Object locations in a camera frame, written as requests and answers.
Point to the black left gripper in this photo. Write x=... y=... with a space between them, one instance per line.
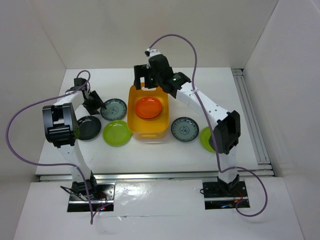
x=92 y=110

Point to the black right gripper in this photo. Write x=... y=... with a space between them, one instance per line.
x=139 y=71

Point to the orange plate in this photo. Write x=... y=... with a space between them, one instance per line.
x=148 y=107

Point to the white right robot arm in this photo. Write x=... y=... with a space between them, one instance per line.
x=225 y=126

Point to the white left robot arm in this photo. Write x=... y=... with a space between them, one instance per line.
x=62 y=130

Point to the yellow plastic bin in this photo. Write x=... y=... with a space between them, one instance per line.
x=153 y=128

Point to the blue floral plate left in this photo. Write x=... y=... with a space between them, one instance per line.
x=113 y=109

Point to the blue floral plate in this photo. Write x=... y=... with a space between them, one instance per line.
x=113 y=109
x=184 y=129

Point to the black plate near left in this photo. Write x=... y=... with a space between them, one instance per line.
x=89 y=127

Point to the green plate left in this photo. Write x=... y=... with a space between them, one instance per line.
x=116 y=133

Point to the green plate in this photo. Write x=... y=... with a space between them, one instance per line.
x=204 y=137
x=116 y=133

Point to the blue floral plate right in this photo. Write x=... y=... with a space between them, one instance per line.
x=184 y=129

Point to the green plate right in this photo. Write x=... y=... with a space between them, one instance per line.
x=204 y=137

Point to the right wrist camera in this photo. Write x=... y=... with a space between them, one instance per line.
x=154 y=58

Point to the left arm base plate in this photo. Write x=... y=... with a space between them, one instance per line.
x=103 y=201

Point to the aluminium rail front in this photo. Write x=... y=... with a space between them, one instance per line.
x=156 y=176

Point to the aluminium rail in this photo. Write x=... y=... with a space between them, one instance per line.
x=265 y=168
x=156 y=176

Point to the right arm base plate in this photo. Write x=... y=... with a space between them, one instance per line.
x=216 y=199

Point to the aluminium rail right side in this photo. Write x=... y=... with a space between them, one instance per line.
x=265 y=168

